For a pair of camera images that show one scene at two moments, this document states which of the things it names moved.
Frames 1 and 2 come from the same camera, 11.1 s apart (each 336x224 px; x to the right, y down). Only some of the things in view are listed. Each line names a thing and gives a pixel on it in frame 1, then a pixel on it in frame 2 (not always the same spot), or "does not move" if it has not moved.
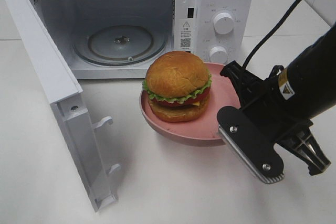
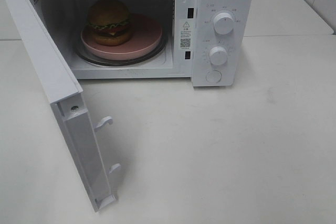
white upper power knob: x=223 y=23 does not move
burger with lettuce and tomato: x=177 y=87 → x=109 y=19
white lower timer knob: x=218 y=54 does not move
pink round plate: x=203 y=130 → x=146 y=36
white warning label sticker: x=185 y=34 does not move
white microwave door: x=62 y=91 does not move
